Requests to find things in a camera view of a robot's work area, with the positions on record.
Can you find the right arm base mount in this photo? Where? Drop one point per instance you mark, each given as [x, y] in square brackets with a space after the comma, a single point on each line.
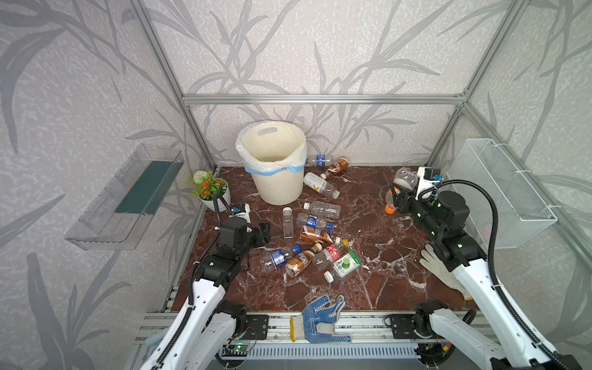
[402, 327]

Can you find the white bin liner bag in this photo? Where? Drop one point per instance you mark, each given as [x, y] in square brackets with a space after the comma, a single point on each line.
[270, 147]

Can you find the green circuit board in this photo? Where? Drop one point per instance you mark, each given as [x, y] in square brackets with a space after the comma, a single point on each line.
[238, 349]

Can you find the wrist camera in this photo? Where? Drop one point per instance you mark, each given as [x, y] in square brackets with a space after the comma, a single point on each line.
[429, 179]
[241, 210]

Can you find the clear crushed plastic bottle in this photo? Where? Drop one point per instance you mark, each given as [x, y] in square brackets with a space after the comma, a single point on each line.
[322, 209]

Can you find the clear acrylic wall shelf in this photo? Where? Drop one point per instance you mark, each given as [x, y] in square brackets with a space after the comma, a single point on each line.
[120, 215]

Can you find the clear white-cap bottle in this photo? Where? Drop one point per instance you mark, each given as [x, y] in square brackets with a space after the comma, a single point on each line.
[288, 223]

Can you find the orange cap clear bottle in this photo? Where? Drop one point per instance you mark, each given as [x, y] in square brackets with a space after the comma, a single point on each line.
[404, 181]

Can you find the orange brown bottle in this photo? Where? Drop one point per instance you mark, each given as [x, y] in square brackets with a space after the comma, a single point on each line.
[310, 235]

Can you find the brown tea bottle by wall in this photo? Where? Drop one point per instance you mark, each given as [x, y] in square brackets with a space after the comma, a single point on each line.
[338, 166]

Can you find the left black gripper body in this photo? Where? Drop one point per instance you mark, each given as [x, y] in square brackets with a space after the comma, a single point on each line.
[261, 233]

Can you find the blue dotted knit glove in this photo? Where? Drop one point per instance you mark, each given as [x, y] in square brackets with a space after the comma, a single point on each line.
[316, 323]

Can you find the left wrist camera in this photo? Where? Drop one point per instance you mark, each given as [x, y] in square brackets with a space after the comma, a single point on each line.
[241, 210]

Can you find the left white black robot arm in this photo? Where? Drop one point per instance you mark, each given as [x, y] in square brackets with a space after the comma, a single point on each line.
[207, 320]

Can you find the white wire mesh basket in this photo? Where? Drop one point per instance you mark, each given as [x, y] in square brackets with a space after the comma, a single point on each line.
[523, 213]

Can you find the brown tea bottle white cap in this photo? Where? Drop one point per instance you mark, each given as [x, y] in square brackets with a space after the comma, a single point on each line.
[298, 263]

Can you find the small potted artificial plant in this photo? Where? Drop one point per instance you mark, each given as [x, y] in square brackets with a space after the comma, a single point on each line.
[211, 190]

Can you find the white label bottle near bin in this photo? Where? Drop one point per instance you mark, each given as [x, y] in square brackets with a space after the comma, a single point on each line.
[321, 186]

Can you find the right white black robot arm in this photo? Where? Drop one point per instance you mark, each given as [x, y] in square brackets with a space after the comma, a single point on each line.
[461, 263]

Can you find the cream plastic waste bin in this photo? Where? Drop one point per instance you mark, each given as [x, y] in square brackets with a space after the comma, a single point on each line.
[281, 188]

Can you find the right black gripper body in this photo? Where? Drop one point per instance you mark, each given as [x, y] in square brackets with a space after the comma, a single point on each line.
[401, 200]

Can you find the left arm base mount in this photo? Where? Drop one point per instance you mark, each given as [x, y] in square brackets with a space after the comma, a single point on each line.
[251, 327]

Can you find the green label square bottle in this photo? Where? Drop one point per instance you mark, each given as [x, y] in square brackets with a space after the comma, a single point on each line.
[343, 267]

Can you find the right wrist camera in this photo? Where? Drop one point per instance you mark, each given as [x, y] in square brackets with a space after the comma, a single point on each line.
[429, 179]

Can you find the red label clear bottle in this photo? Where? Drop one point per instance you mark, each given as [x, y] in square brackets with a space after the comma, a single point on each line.
[327, 256]

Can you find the blue label crushed bottle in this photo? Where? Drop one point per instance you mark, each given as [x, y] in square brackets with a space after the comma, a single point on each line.
[314, 222]

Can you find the white knit work glove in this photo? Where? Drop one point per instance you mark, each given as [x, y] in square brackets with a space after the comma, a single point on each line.
[435, 266]

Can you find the light blue handled brush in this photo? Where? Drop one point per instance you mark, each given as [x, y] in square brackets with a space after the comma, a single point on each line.
[152, 340]

